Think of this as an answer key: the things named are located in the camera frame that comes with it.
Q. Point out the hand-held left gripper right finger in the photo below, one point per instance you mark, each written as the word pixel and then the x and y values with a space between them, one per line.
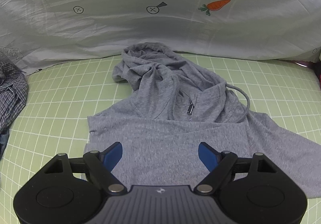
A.
pixel 207 156

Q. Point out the grey zip hoodie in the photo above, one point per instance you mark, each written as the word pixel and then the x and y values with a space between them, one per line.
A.
pixel 163 133

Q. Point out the pink cloth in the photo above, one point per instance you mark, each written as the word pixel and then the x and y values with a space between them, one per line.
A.
pixel 304 63

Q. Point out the grey carrot print sheet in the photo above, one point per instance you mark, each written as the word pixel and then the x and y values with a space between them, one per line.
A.
pixel 125 31

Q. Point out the blue plaid shirt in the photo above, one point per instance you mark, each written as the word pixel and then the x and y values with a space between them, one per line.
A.
pixel 12 93

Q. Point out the green grid bed sheet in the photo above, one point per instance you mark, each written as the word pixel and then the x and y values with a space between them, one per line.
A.
pixel 55 113

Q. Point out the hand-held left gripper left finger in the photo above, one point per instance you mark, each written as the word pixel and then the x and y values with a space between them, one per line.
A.
pixel 112 156

